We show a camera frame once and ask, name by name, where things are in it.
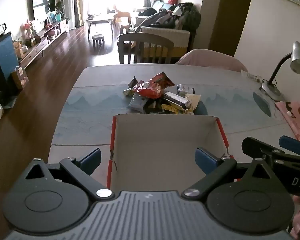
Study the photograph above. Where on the small wooden chair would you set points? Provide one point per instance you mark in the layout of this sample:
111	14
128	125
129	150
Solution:
121	15

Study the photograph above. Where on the brown curtain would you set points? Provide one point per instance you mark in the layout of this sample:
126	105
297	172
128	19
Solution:
78	5

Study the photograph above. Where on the sofa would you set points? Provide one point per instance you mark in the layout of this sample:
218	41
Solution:
165	35

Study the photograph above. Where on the dark triangular snack packet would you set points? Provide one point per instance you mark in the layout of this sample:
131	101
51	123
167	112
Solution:
133	82

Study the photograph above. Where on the mountain print table cover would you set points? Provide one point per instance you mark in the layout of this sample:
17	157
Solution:
97	100

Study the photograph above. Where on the black and blue cabinet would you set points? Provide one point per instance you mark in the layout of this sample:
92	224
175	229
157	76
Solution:
6	55

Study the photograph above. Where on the pink covered chair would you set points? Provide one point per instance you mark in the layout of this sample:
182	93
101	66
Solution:
210	58

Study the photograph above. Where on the brown paper bag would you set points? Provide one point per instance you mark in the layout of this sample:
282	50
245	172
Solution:
20	77

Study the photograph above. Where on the small gold snack packet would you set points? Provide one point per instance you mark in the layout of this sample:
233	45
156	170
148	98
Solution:
128	92

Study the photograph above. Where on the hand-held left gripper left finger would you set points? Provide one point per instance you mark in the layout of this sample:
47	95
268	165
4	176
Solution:
91	160

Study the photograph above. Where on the brown-red snack bag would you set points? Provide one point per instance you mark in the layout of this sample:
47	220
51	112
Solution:
162	78

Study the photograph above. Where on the white tower air conditioner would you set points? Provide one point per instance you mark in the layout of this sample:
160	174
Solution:
69	5

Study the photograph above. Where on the small round stool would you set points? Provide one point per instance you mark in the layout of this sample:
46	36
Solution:
98	38

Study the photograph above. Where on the wooden television cabinet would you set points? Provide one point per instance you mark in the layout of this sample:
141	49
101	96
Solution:
37	48

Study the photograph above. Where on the cardboard box with red sides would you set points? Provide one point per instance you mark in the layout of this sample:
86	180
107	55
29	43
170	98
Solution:
165	150

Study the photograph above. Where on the pink flower bouquet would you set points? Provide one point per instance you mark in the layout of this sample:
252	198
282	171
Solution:
27	27

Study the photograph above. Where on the dark wooden chair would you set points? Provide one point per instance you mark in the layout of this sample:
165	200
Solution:
145	38

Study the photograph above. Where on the small white wrapper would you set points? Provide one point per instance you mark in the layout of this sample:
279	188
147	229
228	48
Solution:
250	75

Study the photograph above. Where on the black and white snack packet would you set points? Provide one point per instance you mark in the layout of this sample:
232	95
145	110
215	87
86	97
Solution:
176	98

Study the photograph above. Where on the person's right hand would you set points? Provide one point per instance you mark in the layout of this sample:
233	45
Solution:
298	220

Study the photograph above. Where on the cream snack packet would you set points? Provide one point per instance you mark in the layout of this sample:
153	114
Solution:
193	100

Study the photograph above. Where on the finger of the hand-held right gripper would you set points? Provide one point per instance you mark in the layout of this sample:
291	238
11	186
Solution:
295	145
260	147

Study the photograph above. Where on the pile of dark clothes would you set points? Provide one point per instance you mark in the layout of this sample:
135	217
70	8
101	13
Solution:
170	17

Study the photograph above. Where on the large red snack bag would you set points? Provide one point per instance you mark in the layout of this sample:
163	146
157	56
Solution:
150	90

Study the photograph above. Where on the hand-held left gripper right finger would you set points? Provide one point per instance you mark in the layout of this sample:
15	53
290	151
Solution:
206	161

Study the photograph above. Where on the round coffee table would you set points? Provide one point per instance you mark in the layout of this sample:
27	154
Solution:
100	18

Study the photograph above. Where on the slim yellow snack packet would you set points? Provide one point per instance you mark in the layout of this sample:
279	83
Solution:
170	108

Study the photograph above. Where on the flat screen television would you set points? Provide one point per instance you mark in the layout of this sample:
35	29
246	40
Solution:
41	2

